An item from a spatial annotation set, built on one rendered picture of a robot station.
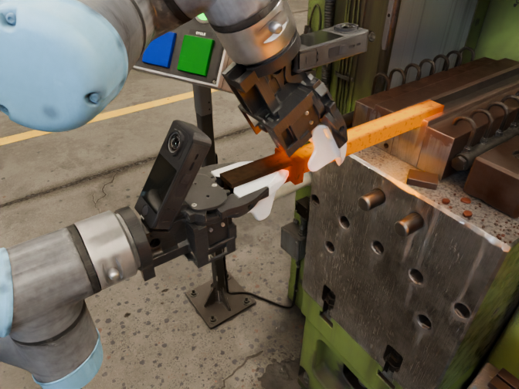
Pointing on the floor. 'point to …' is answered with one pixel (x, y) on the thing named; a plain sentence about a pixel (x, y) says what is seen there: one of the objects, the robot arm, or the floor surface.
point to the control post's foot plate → (204, 302)
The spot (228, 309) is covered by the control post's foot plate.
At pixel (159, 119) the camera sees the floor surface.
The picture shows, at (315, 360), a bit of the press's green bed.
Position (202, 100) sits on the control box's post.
